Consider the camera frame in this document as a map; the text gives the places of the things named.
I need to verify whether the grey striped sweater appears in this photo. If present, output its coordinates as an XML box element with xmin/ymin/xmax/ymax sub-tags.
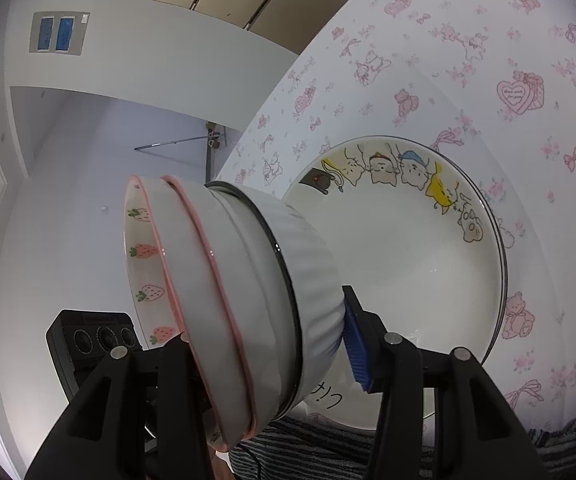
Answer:
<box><xmin>228</xmin><ymin>410</ymin><xmax>576</xmax><ymax>480</ymax></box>

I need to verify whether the white ribbed bowl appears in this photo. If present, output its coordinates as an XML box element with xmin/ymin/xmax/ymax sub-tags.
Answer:
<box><xmin>205</xmin><ymin>180</ymin><xmax>346</xmax><ymax>413</ymax></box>

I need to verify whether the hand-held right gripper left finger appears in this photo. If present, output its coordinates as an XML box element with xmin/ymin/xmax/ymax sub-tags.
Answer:
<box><xmin>25</xmin><ymin>332</ymin><xmax>215</xmax><ymax>480</ymax></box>

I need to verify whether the white cartoon cat plate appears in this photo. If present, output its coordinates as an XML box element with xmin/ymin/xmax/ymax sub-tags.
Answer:
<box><xmin>282</xmin><ymin>135</ymin><xmax>509</xmax><ymax>432</ymax></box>

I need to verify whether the pink printed tablecloth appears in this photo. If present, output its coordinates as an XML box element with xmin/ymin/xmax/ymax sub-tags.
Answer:
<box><xmin>213</xmin><ymin>0</ymin><xmax>576</xmax><ymax>436</ymax></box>

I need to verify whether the metal rod stand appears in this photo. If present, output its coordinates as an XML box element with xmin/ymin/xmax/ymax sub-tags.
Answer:
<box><xmin>134</xmin><ymin>132</ymin><xmax>221</xmax><ymax>152</ymax></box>

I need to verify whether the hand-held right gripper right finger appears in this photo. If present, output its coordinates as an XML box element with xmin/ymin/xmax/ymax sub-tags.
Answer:
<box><xmin>340</xmin><ymin>285</ymin><xmax>554</xmax><ymax>480</ymax></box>

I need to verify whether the pink strawberry bowl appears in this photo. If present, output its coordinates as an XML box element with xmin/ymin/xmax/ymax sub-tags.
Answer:
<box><xmin>122</xmin><ymin>175</ymin><xmax>253</xmax><ymax>453</ymax></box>
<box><xmin>163</xmin><ymin>175</ymin><xmax>301</xmax><ymax>441</ymax></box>

